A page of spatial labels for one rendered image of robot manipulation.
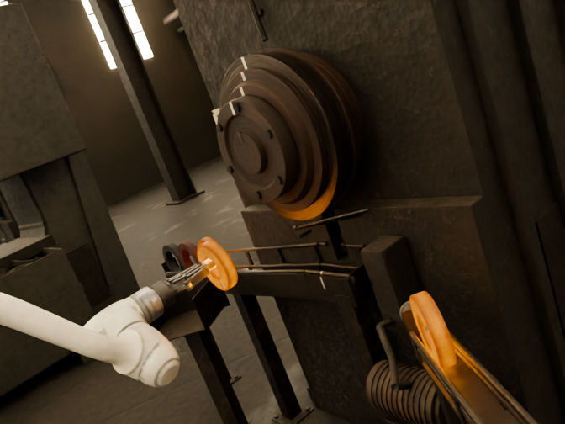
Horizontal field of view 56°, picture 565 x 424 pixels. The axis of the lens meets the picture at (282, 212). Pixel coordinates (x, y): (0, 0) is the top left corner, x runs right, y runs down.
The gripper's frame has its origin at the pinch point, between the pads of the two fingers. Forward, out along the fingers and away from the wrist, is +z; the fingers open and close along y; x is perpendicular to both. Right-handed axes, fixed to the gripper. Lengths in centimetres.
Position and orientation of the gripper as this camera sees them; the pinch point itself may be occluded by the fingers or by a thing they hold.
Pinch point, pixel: (213, 261)
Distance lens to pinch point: 157.8
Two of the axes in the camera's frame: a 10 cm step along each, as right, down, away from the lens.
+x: -3.8, -8.9, -2.6
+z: 7.1, -4.6, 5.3
